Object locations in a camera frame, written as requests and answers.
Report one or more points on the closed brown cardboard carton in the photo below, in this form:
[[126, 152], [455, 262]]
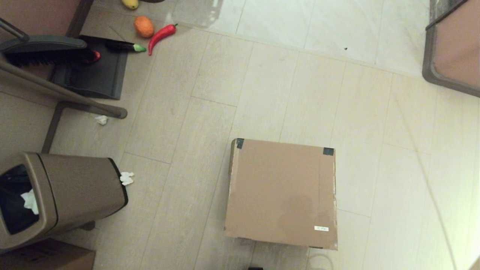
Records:
[[45, 258]]

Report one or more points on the orange toy fruit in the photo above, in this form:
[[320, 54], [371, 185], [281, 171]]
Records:
[[144, 27]]

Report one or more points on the dark grey dustpan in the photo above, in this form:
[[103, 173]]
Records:
[[93, 78]]

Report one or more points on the red chili pepper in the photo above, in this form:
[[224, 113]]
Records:
[[160, 35]]

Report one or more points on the toy eggplant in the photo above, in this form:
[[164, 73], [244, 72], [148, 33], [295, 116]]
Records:
[[122, 46]]

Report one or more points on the yellow toy fruit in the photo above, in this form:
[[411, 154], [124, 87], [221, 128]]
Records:
[[130, 3]]

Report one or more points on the white crumpled tissue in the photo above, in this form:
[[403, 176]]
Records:
[[126, 178], [101, 120], [30, 202]]

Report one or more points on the black broom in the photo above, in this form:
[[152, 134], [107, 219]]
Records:
[[45, 56]]

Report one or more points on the small red toy fruit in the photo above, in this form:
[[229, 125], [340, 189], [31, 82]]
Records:
[[96, 56]]

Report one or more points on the brown cardboard shoe box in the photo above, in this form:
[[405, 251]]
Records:
[[281, 187]]

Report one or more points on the brown trash bin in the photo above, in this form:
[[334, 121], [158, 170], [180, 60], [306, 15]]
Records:
[[75, 187]]

